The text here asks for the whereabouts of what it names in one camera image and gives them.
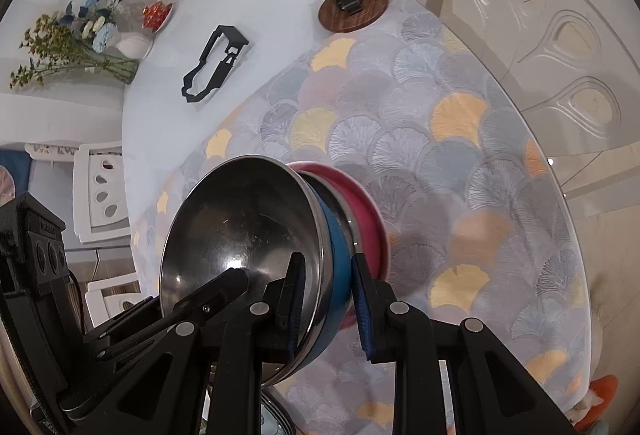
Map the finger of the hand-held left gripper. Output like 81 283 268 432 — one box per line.
82 296 163 348
95 267 250 363

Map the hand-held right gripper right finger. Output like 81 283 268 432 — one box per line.
350 254 576 435

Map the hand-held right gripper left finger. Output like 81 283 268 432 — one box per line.
60 251 307 435

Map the blue steel bowl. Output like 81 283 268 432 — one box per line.
159 154 357 388

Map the red steel bowl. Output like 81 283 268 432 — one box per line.
287 161 388 331

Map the fan-patterned placemat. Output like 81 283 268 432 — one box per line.
131 0 596 435

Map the glass vase with flowers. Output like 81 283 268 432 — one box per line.
9 0 141 90

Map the orange plush toy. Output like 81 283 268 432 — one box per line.
570 375 621 435

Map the white dish with red contents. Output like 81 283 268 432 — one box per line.
141 0 176 33

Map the black plastic frame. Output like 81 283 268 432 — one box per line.
181 24 249 104

